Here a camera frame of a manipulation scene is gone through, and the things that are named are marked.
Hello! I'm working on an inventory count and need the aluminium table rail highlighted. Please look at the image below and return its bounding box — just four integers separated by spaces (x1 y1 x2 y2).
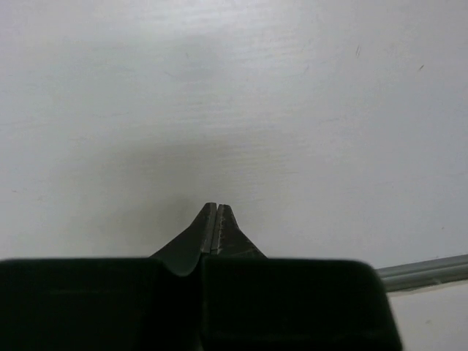
377 254 467 293

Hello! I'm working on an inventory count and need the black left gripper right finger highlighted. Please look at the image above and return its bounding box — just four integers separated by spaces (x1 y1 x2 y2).
200 205 403 350

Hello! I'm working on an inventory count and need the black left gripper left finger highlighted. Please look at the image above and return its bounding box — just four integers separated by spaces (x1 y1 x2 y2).
1 203 216 350

